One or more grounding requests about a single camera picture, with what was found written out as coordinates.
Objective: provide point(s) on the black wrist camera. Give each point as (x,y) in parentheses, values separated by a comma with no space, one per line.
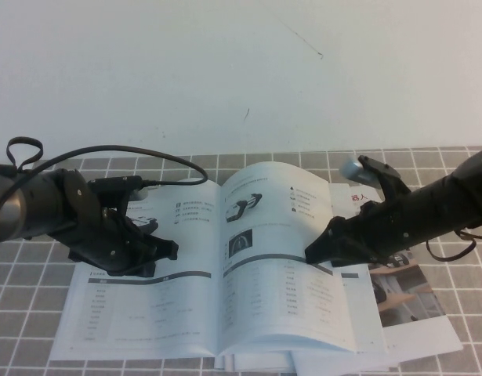
(115,183)

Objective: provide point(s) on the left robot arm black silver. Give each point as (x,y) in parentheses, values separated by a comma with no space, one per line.
(21,203)

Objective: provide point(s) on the brochure with red title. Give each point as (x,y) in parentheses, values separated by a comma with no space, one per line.
(405,297)

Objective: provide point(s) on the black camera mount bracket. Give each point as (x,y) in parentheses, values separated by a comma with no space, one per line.
(389,180)

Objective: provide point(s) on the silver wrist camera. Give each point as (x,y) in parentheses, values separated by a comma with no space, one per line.
(356,170)

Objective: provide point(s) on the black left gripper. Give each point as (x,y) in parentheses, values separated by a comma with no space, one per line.
(95,235)

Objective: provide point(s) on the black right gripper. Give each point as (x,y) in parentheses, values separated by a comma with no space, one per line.
(381,231)

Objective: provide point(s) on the white product manual book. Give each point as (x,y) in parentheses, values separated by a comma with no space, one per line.
(193,250)

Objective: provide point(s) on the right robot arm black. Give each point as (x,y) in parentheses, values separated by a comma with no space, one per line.
(452,203)

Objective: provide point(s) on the white booklet stack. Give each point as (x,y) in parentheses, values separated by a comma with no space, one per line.
(256,359)

